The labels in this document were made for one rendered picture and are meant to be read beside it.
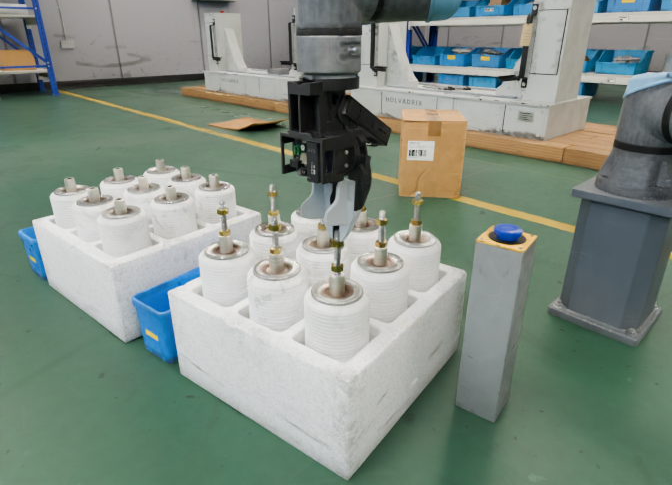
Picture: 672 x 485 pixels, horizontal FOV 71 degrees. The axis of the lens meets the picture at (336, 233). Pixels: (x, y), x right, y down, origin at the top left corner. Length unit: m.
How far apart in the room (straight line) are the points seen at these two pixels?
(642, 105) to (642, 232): 0.24
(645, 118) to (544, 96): 1.76
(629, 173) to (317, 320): 0.69
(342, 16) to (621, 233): 0.75
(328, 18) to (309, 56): 0.04
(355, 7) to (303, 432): 0.58
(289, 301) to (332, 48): 0.37
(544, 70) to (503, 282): 2.14
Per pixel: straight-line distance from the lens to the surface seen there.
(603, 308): 1.16
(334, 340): 0.67
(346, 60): 0.55
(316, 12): 0.54
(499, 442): 0.85
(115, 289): 1.03
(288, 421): 0.77
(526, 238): 0.75
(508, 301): 0.74
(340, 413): 0.68
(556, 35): 2.77
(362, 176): 0.58
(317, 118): 0.56
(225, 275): 0.80
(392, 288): 0.74
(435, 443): 0.82
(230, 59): 5.09
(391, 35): 3.48
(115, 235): 1.05
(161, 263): 1.06
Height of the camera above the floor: 0.59
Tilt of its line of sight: 23 degrees down
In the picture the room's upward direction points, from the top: straight up
